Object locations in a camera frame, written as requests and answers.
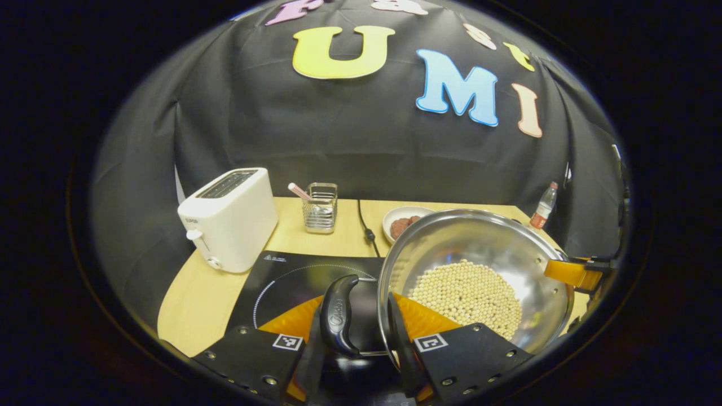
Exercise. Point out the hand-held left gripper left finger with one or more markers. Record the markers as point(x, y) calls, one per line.
point(309, 369)

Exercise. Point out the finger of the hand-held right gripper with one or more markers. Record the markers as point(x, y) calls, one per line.
point(569, 273)

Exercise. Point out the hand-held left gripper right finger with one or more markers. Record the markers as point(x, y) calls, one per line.
point(403, 349)

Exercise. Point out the black induction cooktop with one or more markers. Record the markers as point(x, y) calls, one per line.
point(282, 282)

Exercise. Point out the red label water bottle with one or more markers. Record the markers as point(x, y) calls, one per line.
point(542, 214)

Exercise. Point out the pile of soybeans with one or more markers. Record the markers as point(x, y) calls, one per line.
point(468, 293)

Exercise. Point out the red meat patty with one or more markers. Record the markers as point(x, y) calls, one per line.
point(414, 219)
point(399, 228)

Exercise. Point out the white round plate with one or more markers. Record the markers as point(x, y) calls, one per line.
point(392, 217)

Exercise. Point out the white toaster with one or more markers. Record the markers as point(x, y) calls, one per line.
point(231, 220)

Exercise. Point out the black backdrop cloth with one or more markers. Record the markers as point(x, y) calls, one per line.
point(338, 141)

